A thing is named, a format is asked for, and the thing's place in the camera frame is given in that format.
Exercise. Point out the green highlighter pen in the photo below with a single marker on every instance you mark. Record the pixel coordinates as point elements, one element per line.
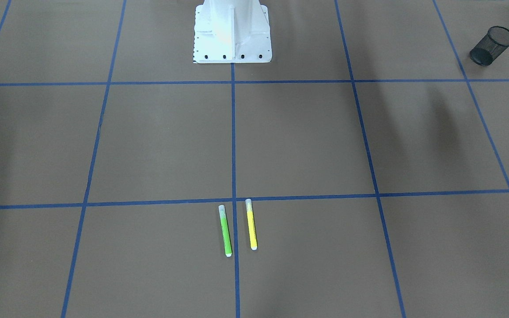
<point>225,231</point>

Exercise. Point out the yellow highlighter pen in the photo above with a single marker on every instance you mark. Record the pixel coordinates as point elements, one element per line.
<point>251,225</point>

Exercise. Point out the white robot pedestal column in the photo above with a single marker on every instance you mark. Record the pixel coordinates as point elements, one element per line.
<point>232,31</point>

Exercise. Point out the far black mesh pen cup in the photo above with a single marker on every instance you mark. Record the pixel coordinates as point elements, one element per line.
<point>491,46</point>

